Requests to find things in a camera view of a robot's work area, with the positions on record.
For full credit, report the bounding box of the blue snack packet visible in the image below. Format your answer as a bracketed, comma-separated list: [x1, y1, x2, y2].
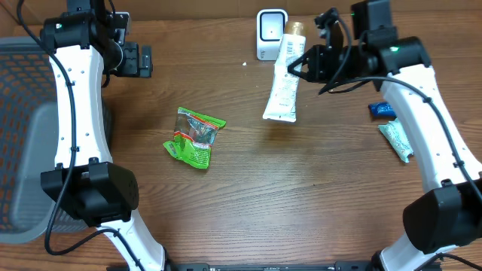
[368, 102, 396, 117]

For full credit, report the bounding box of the white barcode scanner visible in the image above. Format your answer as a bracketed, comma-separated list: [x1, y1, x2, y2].
[256, 8, 288, 61]

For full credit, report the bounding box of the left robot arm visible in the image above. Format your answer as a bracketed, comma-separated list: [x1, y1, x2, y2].
[41, 1, 168, 270]

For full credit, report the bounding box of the green snack packet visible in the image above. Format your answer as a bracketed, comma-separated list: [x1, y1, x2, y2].
[163, 107, 226, 169]

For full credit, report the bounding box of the grey plastic basket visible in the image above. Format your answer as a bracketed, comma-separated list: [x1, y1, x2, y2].
[1, 37, 88, 244]

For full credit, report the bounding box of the teal tissue packet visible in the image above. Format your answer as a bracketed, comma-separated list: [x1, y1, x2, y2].
[378, 118, 413, 163]

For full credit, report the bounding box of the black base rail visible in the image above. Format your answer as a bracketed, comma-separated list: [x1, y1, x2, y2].
[106, 262, 377, 271]

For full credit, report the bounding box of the white tube gold cap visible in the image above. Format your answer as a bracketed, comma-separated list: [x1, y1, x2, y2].
[262, 21, 306, 123]

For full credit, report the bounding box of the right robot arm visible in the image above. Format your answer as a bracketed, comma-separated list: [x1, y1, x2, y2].
[288, 1, 481, 271]

